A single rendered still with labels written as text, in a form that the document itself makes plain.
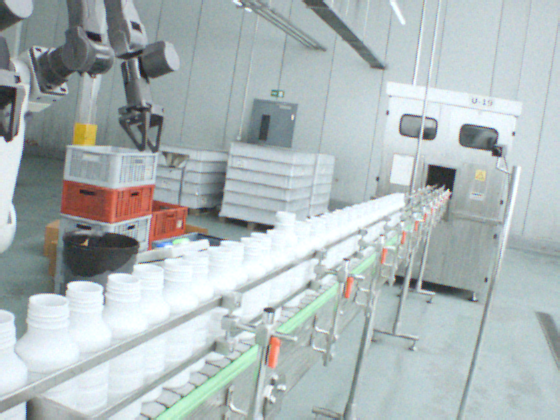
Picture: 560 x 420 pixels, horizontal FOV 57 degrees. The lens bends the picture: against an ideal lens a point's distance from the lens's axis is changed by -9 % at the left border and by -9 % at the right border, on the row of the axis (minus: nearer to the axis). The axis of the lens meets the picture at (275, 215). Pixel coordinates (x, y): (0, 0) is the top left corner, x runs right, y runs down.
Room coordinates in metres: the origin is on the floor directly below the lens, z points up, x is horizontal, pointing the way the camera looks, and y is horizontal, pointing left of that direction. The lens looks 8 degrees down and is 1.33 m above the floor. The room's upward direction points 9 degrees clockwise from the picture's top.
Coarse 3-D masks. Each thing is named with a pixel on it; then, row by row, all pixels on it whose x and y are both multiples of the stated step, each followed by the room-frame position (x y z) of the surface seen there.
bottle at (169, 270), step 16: (176, 272) 0.66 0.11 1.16; (192, 272) 0.68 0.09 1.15; (176, 288) 0.66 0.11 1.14; (176, 304) 0.65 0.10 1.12; (192, 304) 0.66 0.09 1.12; (192, 320) 0.67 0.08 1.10; (176, 336) 0.65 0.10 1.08; (192, 336) 0.67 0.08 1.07; (176, 352) 0.65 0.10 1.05; (176, 384) 0.65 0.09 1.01
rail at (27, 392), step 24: (408, 216) 2.83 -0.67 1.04; (336, 240) 1.33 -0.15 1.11; (288, 264) 1.00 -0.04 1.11; (336, 264) 1.38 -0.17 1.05; (240, 288) 0.79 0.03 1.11; (192, 312) 0.66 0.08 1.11; (144, 336) 0.55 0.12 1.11; (96, 360) 0.47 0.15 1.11; (192, 360) 0.67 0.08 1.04; (48, 384) 0.41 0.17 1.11; (144, 384) 0.57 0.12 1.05; (0, 408) 0.36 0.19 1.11; (120, 408) 0.52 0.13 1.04
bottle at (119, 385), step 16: (112, 288) 0.55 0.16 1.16; (128, 288) 0.55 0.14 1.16; (112, 304) 0.55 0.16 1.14; (128, 304) 0.55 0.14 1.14; (112, 320) 0.54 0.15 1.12; (128, 320) 0.55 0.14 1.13; (144, 320) 0.57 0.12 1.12; (112, 336) 0.54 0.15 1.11; (128, 336) 0.54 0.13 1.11; (128, 352) 0.54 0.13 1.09; (144, 352) 0.57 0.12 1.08; (112, 368) 0.54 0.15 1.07; (128, 368) 0.54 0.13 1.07; (112, 384) 0.54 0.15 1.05; (128, 384) 0.54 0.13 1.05; (112, 400) 0.54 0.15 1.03; (112, 416) 0.54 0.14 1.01; (128, 416) 0.55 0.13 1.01
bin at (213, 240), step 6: (186, 234) 1.95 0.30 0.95; (192, 234) 1.99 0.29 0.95; (198, 234) 2.03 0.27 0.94; (204, 234) 2.02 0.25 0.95; (162, 240) 1.80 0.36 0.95; (168, 240) 1.83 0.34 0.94; (174, 240) 1.87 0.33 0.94; (192, 240) 2.00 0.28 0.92; (198, 240) 2.03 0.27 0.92; (210, 240) 2.01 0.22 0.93; (216, 240) 2.00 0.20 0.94; (222, 240) 2.00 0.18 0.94; (228, 240) 1.99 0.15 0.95; (234, 240) 1.98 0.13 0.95; (156, 246) 1.74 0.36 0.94
